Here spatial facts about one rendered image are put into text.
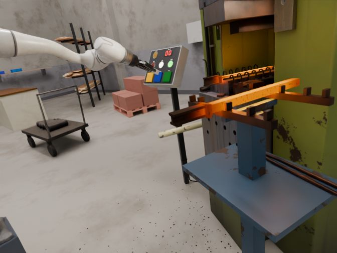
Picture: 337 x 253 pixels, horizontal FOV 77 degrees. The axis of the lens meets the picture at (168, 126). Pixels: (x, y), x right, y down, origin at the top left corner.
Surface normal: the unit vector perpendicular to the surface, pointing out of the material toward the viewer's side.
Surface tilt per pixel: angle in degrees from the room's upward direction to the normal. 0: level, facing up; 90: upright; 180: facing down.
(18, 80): 90
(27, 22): 90
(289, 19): 90
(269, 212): 0
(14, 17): 90
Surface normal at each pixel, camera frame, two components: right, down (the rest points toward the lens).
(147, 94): 0.54, 0.21
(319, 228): 0.31, 0.28
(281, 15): -0.94, 0.24
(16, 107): 0.76, 0.11
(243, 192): -0.15, -0.93
